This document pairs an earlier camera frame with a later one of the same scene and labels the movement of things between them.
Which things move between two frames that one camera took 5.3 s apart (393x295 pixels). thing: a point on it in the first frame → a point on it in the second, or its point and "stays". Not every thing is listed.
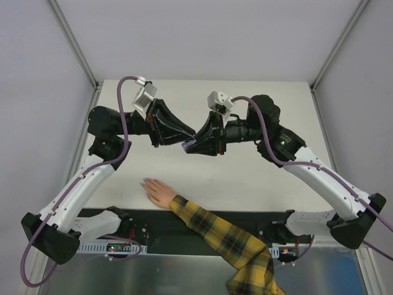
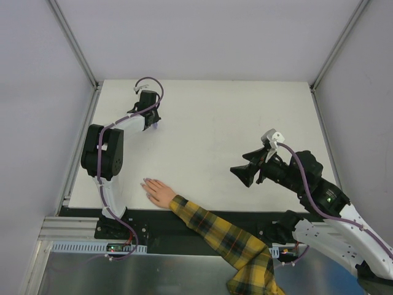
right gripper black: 220,134 → 261,171
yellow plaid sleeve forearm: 250,257 stays
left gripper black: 152,123 → 151,117
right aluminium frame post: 341,39 stays
